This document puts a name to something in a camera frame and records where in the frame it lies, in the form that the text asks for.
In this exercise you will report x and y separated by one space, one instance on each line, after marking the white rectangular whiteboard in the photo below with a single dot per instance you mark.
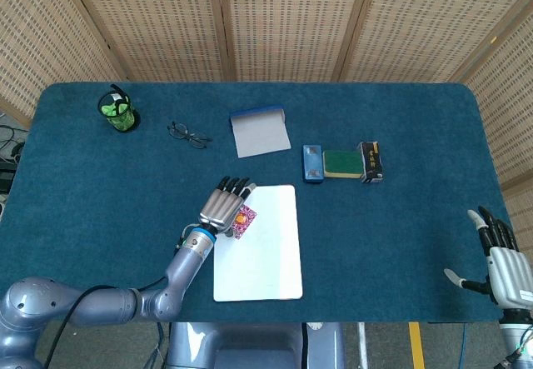
266 252

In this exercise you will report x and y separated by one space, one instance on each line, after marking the pink patterned card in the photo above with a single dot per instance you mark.
246 231

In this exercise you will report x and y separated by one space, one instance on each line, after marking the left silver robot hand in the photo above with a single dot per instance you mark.
220 208

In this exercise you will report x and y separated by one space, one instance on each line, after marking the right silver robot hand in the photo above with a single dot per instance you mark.
506 269

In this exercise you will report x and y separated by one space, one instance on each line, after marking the green cloth in cup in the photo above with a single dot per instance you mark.
111 110

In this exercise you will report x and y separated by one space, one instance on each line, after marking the black framed eyeglasses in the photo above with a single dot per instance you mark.
183 132

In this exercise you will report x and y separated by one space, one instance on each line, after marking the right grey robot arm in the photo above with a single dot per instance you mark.
516 337

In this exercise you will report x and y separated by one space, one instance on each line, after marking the grey robot torso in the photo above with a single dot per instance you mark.
254 346

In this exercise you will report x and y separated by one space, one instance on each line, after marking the yellow green sponge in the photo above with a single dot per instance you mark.
341 162

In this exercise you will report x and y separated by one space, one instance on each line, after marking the open blue glasses case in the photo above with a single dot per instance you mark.
260 136

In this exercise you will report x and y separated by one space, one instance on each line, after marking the green mesh pen cup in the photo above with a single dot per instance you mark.
125 127

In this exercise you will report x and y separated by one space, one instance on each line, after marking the blue whiteboard eraser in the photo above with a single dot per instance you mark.
313 165

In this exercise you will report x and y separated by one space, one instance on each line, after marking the black box gold lettering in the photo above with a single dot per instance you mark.
370 161

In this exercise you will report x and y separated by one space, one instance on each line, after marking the teal felt table cover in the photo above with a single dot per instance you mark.
375 240

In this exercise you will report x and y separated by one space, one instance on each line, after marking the woven bamboo folding screen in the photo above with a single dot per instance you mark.
291 23

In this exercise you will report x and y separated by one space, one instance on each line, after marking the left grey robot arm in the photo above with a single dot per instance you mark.
104 302

